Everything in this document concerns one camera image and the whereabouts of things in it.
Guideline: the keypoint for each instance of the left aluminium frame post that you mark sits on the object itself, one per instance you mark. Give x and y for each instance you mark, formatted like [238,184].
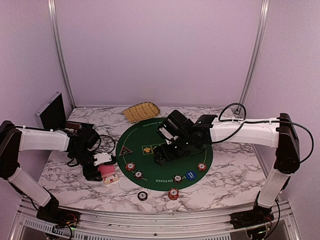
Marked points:
[59,51]

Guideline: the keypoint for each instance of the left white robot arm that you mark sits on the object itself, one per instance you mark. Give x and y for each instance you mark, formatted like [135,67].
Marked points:
[15,139]

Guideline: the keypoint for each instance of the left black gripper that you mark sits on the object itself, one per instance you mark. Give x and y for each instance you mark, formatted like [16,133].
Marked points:
[91,174]

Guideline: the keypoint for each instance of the green round poker mat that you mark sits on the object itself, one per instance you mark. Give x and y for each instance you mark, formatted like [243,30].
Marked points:
[142,138]

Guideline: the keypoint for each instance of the black poker chip stack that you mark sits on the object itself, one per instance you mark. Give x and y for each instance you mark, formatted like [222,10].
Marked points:
[142,195]

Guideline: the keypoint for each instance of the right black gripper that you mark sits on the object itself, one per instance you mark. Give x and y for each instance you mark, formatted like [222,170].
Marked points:
[169,156]

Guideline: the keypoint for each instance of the red backed card deck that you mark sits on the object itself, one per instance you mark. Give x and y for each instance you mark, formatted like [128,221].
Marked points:
[106,170]

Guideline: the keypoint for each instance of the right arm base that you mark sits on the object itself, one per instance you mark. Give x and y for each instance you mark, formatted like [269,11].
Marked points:
[248,218]

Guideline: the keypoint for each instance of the aluminium poker case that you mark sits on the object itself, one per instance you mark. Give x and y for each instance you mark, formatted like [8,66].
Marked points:
[51,115]

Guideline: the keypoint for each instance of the red black chip row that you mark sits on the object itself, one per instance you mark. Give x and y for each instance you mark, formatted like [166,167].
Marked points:
[73,127]

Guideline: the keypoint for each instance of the triangular all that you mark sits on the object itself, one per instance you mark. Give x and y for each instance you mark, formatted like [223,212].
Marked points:
[125,151]

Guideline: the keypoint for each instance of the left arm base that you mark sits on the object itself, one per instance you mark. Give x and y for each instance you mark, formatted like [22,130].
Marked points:
[52,213]

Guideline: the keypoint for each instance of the front aluminium rail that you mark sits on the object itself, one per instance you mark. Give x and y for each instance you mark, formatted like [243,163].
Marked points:
[211,224]

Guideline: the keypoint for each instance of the red poker chip stack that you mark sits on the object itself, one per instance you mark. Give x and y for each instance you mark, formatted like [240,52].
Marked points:
[173,194]

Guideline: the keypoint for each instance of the blue small blind button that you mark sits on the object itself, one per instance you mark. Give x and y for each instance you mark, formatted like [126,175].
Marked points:
[191,175]

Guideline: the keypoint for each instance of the right aluminium frame post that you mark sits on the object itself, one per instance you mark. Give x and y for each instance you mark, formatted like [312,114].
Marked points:
[257,46]

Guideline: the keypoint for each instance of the aluminium frame post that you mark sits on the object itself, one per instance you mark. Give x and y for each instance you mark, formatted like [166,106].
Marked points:
[257,46]
[59,51]

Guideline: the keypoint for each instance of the woven bamboo tray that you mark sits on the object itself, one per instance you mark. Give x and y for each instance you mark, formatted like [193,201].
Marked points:
[141,111]

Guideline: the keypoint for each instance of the ace card box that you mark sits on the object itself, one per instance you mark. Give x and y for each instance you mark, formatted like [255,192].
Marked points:
[109,179]

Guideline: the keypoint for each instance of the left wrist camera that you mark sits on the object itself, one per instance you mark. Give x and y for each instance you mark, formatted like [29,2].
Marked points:
[104,158]

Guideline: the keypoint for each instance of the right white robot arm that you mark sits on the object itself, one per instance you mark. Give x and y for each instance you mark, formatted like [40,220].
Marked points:
[275,132]

